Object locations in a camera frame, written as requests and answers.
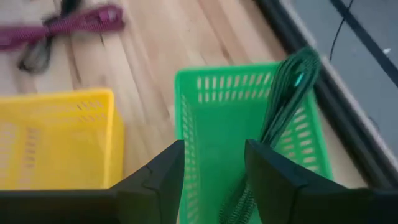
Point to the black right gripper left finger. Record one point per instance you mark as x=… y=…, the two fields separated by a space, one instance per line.
x=152 y=186

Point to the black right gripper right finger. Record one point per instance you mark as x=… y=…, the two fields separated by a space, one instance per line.
x=286 y=193

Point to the green plastic basket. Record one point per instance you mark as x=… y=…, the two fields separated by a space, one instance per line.
x=217 y=140

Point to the yellow plastic basket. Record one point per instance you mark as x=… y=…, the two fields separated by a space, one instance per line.
x=62 y=140

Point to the black table frame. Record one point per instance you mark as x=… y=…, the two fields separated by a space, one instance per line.
x=335 y=109

